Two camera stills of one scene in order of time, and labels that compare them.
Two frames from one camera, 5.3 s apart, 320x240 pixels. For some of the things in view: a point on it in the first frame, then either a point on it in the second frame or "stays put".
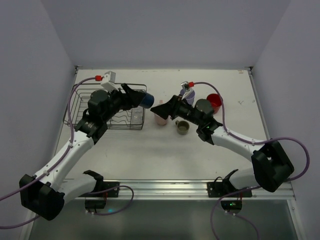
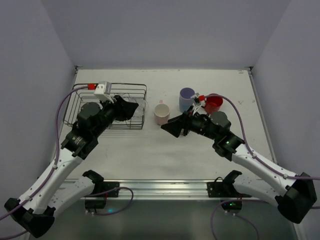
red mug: [215, 101] stays put
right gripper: [176, 107] -> [186, 124]
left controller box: [94, 203] stays put
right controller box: [231, 205] stays put
